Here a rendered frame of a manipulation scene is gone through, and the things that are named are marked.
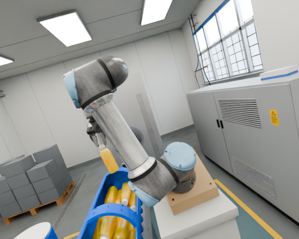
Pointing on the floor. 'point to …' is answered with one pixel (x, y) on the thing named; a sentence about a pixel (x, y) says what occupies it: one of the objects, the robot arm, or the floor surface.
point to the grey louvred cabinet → (259, 137)
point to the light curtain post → (148, 125)
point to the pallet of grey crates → (31, 183)
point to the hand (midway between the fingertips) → (101, 145)
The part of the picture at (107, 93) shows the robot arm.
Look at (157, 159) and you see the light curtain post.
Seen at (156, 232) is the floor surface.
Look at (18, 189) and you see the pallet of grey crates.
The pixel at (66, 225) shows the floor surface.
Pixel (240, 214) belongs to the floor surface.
